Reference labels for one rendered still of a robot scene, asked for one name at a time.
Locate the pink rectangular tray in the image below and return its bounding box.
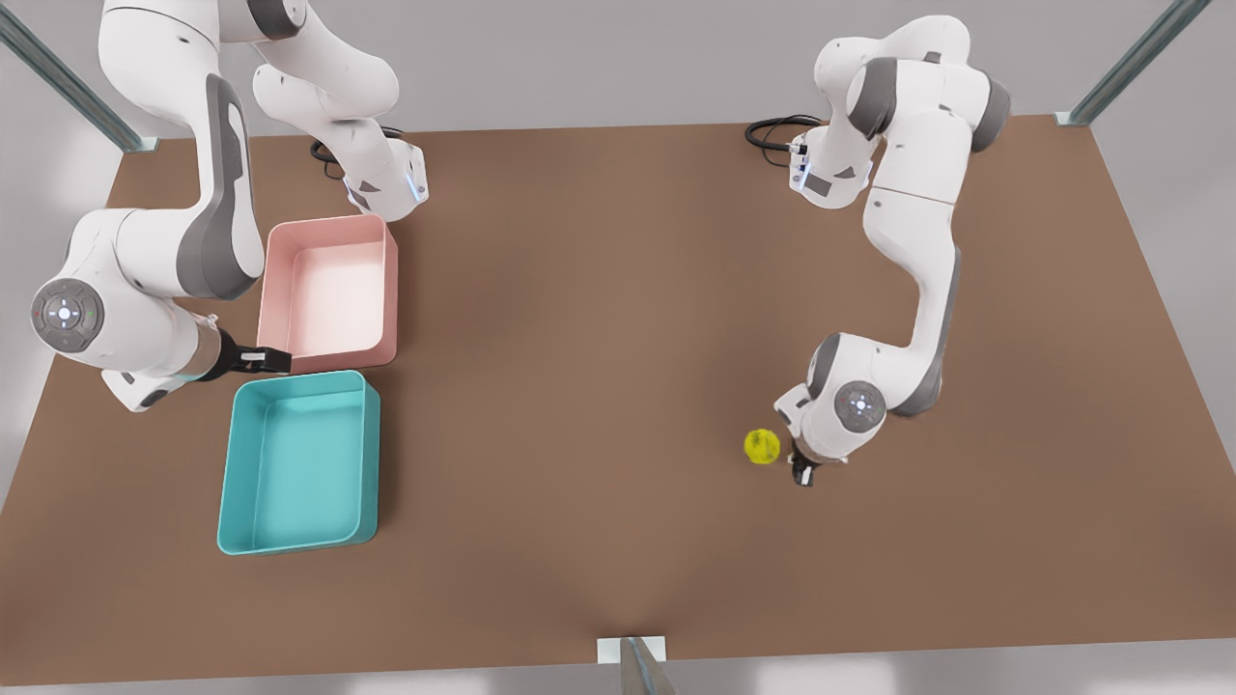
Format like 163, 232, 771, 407
257, 214, 400, 375

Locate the teal rectangular tray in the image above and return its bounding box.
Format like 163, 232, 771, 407
216, 370, 381, 556

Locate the black cable loop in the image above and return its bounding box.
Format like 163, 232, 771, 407
744, 115, 824, 169
310, 125, 405, 181

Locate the silver frame post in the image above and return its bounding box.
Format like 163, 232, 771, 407
597, 636, 679, 695
0, 8, 159, 154
1054, 0, 1213, 127

